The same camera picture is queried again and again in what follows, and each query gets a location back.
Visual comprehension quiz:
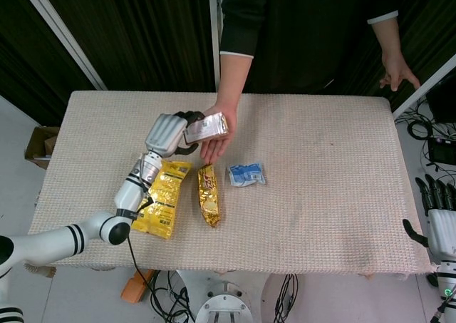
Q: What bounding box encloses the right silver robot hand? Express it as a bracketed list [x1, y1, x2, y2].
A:
[402, 174, 456, 265]

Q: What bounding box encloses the person's left hand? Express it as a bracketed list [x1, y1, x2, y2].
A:
[379, 50, 421, 93]

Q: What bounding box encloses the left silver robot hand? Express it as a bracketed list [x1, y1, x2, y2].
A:
[144, 111, 207, 159]

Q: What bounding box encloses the person's right hand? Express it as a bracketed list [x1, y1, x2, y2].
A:
[199, 103, 239, 165]

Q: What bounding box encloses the silver snack packet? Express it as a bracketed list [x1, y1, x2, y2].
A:
[183, 111, 229, 145]

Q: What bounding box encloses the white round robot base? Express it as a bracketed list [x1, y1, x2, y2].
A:
[175, 269, 271, 323]

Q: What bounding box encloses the person's left forearm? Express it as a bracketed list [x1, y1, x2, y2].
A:
[370, 17, 404, 56]

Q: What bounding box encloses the person's right forearm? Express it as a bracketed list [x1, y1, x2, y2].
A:
[214, 51, 254, 108]

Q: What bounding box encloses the person's black jacket torso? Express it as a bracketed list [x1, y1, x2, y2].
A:
[219, 0, 399, 95]

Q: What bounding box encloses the small blue white packet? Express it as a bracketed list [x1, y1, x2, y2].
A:
[227, 160, 267, 188]

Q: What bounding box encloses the beige woven table cloth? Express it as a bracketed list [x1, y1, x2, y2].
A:
[23, 90, 438, 280]

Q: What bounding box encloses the gold foil snack bag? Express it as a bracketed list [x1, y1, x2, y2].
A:
[197, 163, 222, 229]

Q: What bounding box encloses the black electronic box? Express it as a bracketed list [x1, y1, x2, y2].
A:
[427, 137, 456, 166]

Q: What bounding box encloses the large yellow snack bag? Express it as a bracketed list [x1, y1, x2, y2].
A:
[130, 159, 194, 242]

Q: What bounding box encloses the cardboard box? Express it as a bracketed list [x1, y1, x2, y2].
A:
[24, 125, 61, 170]

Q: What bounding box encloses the orange block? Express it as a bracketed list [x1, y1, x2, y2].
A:
[120, 267, 156, 302]

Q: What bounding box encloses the white frame post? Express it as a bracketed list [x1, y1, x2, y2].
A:
[21, 0, 108, 91]
[391, 51, 456, 121]
[208, 0, 224, 91]

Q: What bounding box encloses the black cable bundle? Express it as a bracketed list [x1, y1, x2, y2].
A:
[393, 98, 456, 176]

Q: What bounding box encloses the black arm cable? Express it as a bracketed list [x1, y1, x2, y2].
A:
[125, 180, 196, 323]

